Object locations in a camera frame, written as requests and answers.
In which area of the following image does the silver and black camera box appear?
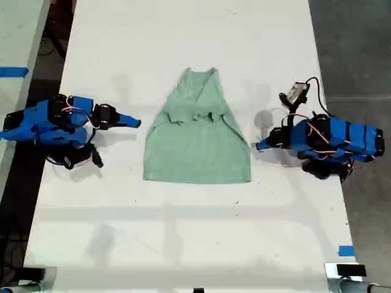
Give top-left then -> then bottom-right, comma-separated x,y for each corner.
278,81 -> 311,106

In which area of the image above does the long black camera cable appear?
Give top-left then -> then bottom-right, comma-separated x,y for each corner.
305,76 -> 330,118

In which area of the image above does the thin black camera cable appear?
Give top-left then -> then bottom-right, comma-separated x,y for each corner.
45,154 -> 70,167

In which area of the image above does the short black camera stalk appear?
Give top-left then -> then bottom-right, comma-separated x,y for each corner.
87,142 -> 104,169

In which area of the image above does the small black box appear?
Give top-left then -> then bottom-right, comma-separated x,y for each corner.
21,267 -> 46,282
336,264 -> 367,277

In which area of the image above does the long blue tape strip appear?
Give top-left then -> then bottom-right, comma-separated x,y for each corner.
0,67 -> 30,78

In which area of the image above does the curved black camera stalk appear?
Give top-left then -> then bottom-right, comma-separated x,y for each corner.
282,102 -> 307,129

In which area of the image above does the black and white camera box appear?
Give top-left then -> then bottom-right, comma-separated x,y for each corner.
63,148 -> 93,171

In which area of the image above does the white side table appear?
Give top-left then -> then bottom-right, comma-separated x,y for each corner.
0,0 -> 52,196

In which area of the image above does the red and white servo wire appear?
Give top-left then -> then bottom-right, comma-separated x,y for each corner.
60,96 -> 97,129
307,121 -> 352,160

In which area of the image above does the pale green T-shirt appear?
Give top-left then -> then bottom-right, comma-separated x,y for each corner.
142,67 -> 252,185

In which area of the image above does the grey pipe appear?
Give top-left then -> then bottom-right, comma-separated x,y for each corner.
327,278 -> 391,293

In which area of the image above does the small blue tape square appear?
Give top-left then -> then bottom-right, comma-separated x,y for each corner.
338,245 -> 356,258

